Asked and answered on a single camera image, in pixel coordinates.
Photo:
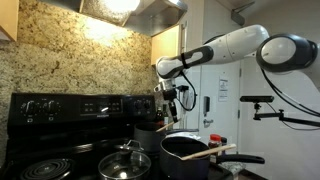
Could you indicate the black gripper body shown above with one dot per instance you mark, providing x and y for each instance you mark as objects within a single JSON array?
[{"x": 167, "y": 88}]

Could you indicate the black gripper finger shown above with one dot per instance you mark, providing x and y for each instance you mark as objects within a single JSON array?
[{"x": 173, "y": 110}]

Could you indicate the glass pot lid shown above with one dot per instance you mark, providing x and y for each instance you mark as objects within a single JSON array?
[{"x": 128, "y": 163}]

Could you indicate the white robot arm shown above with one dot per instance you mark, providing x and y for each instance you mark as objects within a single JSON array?
[{"x": 279, "y": 53}]

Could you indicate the red lid spice jar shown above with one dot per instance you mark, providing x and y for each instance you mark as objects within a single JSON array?
[{"x": 214, "y": 141}]

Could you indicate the range hood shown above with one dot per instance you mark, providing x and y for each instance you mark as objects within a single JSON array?
[{"x": 149, "y": 17}]

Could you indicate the black stove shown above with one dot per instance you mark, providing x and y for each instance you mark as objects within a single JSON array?
[{"x": 70, "y": 136}]

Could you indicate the black saucepan with long handle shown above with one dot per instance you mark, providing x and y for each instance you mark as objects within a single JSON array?
[{"x": 202, "y": 168}]

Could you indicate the black camera on stand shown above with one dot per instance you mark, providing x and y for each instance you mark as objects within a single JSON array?
[{"x": 256, "y": 99}]

